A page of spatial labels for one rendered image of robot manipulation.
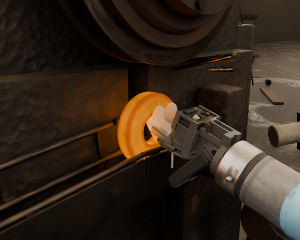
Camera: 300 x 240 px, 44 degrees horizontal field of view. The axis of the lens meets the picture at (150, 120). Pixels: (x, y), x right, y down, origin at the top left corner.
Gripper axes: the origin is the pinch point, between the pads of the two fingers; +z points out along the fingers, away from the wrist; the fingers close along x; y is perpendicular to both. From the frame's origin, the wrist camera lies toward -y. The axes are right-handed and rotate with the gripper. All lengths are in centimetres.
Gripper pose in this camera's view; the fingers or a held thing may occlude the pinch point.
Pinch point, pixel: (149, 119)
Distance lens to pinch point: 78.7
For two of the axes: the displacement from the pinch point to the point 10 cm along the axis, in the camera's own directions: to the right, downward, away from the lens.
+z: -6.7, -4.5, 5.8
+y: 2.0, -8.7, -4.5
